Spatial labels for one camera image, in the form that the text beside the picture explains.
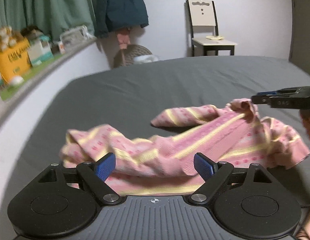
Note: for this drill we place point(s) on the plush toy on box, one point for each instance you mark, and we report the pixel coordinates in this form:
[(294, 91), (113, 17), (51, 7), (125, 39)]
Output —
[(9, 38)]

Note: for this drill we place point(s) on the yellow cloth on chair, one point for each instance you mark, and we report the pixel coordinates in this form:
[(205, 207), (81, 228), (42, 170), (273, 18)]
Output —
[(214, 37)]

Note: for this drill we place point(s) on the yellow cardboard box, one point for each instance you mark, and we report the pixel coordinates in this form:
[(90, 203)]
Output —
[(15, 61)]

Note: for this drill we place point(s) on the cream and black chair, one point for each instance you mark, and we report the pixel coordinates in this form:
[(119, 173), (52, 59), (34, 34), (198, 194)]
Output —
[(203, 22)]

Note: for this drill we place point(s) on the white teal carton box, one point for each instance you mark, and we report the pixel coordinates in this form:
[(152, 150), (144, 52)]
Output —
[(39, 51)]

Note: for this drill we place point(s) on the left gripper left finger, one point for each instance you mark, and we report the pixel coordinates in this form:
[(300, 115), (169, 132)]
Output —
[(92, 177)]

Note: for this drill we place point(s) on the clear plastic storage box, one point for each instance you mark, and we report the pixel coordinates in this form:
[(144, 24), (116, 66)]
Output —
[(75, 36)]

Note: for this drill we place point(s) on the pink striped knit sweater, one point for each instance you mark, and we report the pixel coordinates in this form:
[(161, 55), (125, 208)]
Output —
[(164, 165)]

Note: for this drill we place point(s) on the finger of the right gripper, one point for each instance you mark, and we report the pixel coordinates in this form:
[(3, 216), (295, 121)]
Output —
[(260, 99), (267, 93)]

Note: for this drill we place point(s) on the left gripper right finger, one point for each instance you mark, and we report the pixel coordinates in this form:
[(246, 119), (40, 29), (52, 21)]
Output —
[(215, 176)]

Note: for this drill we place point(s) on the pink hanging garment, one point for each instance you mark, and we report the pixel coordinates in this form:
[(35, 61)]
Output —
[(123, 38)]

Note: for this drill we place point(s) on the green curtain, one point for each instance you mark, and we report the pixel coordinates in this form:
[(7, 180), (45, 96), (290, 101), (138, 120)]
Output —
[(52, 17)]

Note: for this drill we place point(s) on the round wicker basket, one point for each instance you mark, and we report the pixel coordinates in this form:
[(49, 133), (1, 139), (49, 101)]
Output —
[(126, 57)]

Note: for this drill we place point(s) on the dark teal hanging jacket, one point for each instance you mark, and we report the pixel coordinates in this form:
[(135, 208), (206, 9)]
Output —
[(113, 15)]

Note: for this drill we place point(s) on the person's right hand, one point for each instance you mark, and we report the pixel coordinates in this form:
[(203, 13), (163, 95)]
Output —
[(305, 117)]

